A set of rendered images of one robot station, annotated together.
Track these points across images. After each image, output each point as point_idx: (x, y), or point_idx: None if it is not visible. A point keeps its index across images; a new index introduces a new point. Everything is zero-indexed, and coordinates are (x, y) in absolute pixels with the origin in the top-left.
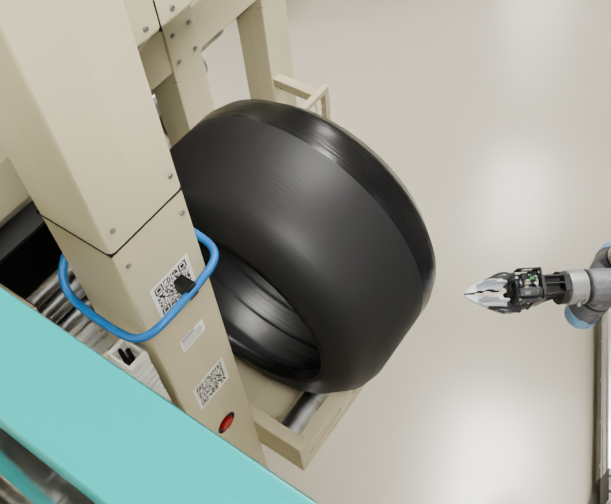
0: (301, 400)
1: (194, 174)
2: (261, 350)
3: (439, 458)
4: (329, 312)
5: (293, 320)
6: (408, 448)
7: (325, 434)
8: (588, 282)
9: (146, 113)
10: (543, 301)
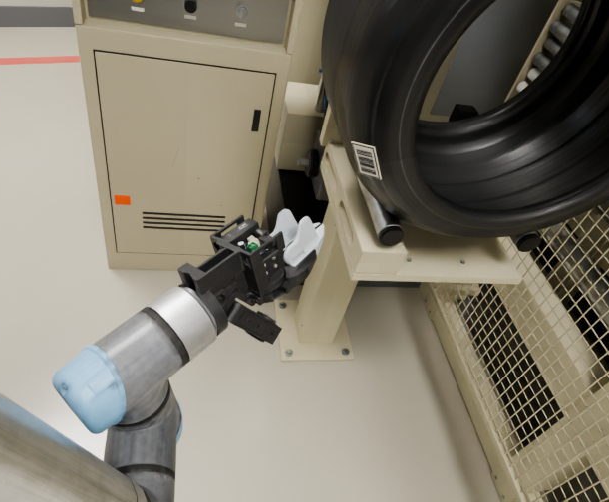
0: None
1: None
2: (434, 160)
3: (242, 495)
4: None
5: (445, 195)
6: (277, 482)
7: (329, 176)
8: (156, 308)
9: None
10: (213, 247)
